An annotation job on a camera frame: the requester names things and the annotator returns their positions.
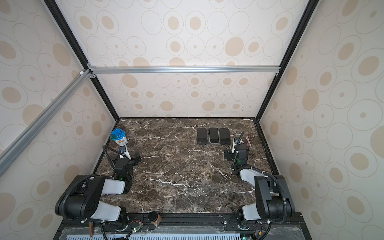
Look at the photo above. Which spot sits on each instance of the black frame post right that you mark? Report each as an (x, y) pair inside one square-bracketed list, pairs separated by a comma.
[(302, 25)]

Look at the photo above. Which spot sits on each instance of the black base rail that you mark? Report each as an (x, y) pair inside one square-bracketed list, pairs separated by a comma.
[(186, 226)]

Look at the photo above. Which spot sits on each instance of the black cylinder on base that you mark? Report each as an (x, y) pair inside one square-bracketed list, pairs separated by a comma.
[(155, 218)]

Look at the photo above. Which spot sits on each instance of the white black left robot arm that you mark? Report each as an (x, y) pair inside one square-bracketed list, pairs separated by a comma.
[(82, 199)]

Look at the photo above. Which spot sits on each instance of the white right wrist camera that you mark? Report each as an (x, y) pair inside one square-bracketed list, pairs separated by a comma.
[(236, 144)]

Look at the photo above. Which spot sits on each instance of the black frame post left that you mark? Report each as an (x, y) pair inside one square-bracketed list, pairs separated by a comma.
[(77, 49)]

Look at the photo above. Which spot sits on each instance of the black frame post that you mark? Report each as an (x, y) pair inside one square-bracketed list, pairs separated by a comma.
[(302, 25), (77, 49)]

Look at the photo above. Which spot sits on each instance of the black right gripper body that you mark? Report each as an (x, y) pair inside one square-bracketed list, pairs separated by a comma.
[(232, 157)]

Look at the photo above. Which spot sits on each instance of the silver aluminium crossbar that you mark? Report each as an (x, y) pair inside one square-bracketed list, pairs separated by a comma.
[(185, 70)]

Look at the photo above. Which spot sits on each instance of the black phone case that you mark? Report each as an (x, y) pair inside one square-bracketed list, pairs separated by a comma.
[(225, 137), (202, 136)]

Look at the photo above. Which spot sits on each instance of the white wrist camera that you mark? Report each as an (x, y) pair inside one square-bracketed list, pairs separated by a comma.
[(124, 152), (236, 144)]

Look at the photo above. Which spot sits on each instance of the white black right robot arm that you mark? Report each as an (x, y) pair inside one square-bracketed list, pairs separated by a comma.
[(273, 201)]

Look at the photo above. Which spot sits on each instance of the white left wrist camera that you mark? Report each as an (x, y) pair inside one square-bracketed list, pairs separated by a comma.
[(124, 152)]

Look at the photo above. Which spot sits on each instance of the silver aluminium side rail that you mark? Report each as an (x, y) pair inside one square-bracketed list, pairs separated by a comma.
[(26, 137)]

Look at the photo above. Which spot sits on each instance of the blue white yogurt cup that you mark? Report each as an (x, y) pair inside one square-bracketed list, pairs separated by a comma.
[(119, 137)]

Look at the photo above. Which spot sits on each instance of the brown wooden stick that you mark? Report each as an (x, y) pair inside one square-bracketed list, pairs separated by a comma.
[(91, 229)]

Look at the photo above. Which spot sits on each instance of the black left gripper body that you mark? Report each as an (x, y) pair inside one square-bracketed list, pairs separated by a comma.
[(130, 164)]

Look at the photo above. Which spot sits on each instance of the white-edged smartphone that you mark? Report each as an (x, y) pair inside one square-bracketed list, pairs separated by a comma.
[(214, 137)]

